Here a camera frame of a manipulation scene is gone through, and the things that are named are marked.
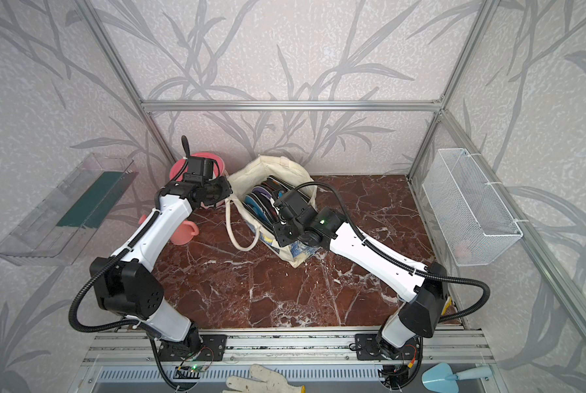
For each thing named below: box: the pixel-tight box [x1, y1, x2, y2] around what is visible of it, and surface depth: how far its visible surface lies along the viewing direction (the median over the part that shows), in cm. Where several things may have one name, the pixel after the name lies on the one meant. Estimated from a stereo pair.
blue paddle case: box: [242, 194, 275, 231], surface depth 86 cm
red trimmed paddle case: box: [265, 175, 296, 193], surface depth 97 cm
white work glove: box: [222, 363, 307, 393], surface depth 69 cm
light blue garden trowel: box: [421, 361, 494, 393], surface depth 70 cm
